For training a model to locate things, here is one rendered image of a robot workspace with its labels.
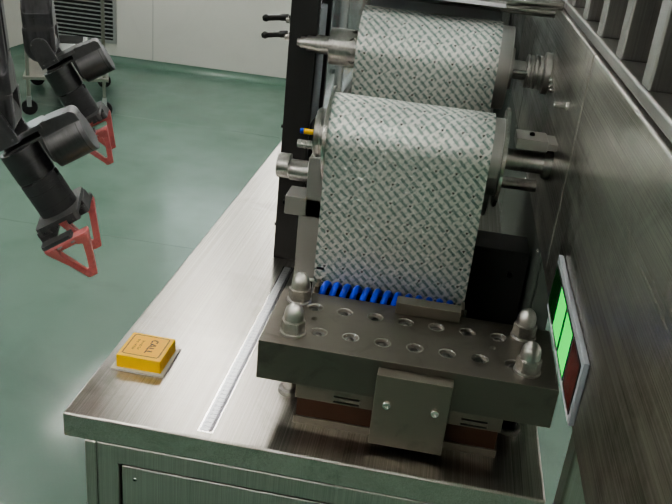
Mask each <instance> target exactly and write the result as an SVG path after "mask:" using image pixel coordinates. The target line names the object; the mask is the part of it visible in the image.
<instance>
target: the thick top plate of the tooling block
mask: <svg viewBox="0 0 672 504"><path fill-rule="evenodd" d="M288 294H289V289H287V288H284V289H283V291H282V293H281V295H280V297H279V299H278V301H277V303H276V305H275V307H274V309H273V312H272V314H271V316H270V318H269V320H268V322H267V324H266V326H265V328H264V330H263V332H262V334H261V336H260V338H259V340H258V353H257V368H256V377H258V378H264V379H270V380H276V381H281V382H287V383H293V384H299V385H305V386H310V387H316V388H322V389H328V390H333V391H339V392H345V393H351V394H356V395H362V396H368V397H374V393H375V386H376V379H377V373H378V368H379V367H381V368H387V369H393V370H399V371H405V372H411V373H417V374H422V375H428V376H434V377H440V378H446V379H452V380H454V388H453V393H452V399H451V404H450V409H449V411H454V412H460V413H466V414H471V415H477V416H483V417H489V418H494V419H500V420H506V421H512V422H517V423H523V424H529V425H535V426H541V427H546V428H550V426H551V422H552V418H553V414H554V410H555V406H556V402H557V398H558V394H559V386H558V380H557V374H556V368H555V362H554V356H553V350H552V344H551V338H550V332H549V331H547V330H541V329H537V332H536V340H535V342H537V343H538V344H539V345H540V347H541V351H542V354H541V359H542V366H541V375H540V377H538V378H535V379H528V378H524V377H521V376H519V375H517V374H516V373H515V372H514V370H513V366H514V365H515V363H516V358H517V356H518V355H519V354H520V352H521V349H522V347H523V345H524V344H525V343H524V342H520V341H517V340H515V339H514V338H512V336H511V334H510V333H511V331H512V329H513V325H510V324H504V323H497V322H491V321H485V320H479V319H473V318H466V317H460V322H459V323H453V322H447V321H441V320H435V319H428V318H422V317H416V316H410V315H404V314H398V313H395V308H396V306H392V305H386V304H380V303H373V302H367V301H361V300H355V299H349V298H342V297H336V296H330V295H324V294H318V293H312V295H311V298H312V301H311V303H310V304H308V305H304V306H302V307H303V310H304V319H305V321H306V325H305V330H306V335H305V336H304V337H302V338H299V339H290V338H286V337H284V336H282V335H281V334H280V332H279V330H280V327H281V320H282V317H283V316H284V313H285V309H286V307H287V306H288V305H289V304H290V303H289V302H288V301H287V296H288Z"/></svg>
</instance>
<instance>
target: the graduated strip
mask: <svg viewBox="0 0 672 504"><path fill-rule="evenodd" d="M293 270H294V268H292V267H286V266H283V268H282V270H281V272H280V274H279V276H278V278H277V280H276V282H275V284H274V285H273V287H272V289H271V291H270V293H269V295H268V297H267V299H266V301H265V303H264V305H263V306H262V308H261V310H260V312H259V314H258V316H257V318H256V320H255V322H254V324H253V326H252V327H251V329H250V331H249V333H248V335H247V337H246V339H245V341H244V343H243V345H242V346H241V348H240V350H239V352H238V354H237V356H236V358H235V360H234V362H233V364H232V366H231V367H230V369H229V371H228V373H227V375H226V377H225V379H224V381H223V383H222V385H221V386H220V388H219V390H218V392H217V394H216V396H215V398H214V400H213V402H212V404H211V406H210V407H209V409H208V411H207V413H206V415H205V417H204V419H203V421H202V423H201V425H200V427H199V428H198V430H197V431H201V432H206V433H212V434H213V432H214V430H215V428H216V426H217V424H218V422H219V420H220V418H221V416H222V414H223V412H224V410H225V408H226V406H227V404H228V402H229V400H230V398H231V396H232V394H233V392H234V390H235V388H236V386H237V384H238V382H239V380H240V378H241V376H242V374H243V372H244V370H245V368H246V365H247V363H248V361H249V359H250V357H251V355H252V353H253V351H254V349H255V347H256V345H257V343H258V340H259V338H260V336H261V334H262V332H263V330H264V328H265V326H266V324H267V322H268V320H269V318H270V316H271V314H272V312H273V309H274V307H275V305H276V303H277V301H278V299H279V297H280V295H281V293H282V291H283V289H284V288H285V286H286V284H287V282H288V280H289V278H290V276H291V274H292V272H293Z"/></svg>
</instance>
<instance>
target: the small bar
mask: <svg viewBox="0 0 672 504"><path fill-rule="evenodd" d="M395 313H398V314H404V315H410V316H416V317H422V318H428V319H435V320H441V321H447V322H453V323H459V322H460V316H461V306H460V305H454V304H448V303H441V302H435V301H429V300H423V299H416V298H410V297H404V296H398V297H397V302H396V308H395Z"/></svg>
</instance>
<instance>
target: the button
mask: <svg viewBox="0 0 672 504"><path fill-rule="evenodd" d="M175 345H176V341H175V339H171V338H165V337H159V336H154V335H148V334H142V333H136V332H134V333H133V334H132V335H131V336H130V338H129V339H128V340H127V341H126V343H125V344H124V345H123V347H122V348H121V349H120V350H119V352H118V353H117V355H116V359H117V366H118V367H124V368H130V369H136V370H141V371H147V372H153V373H158V374H161V372H162V371H163V369H164V368H165V366H166V365H167V363H168V362H169V360H170V359H171V357H172V356H173V354H174V353H175Z"/></svg>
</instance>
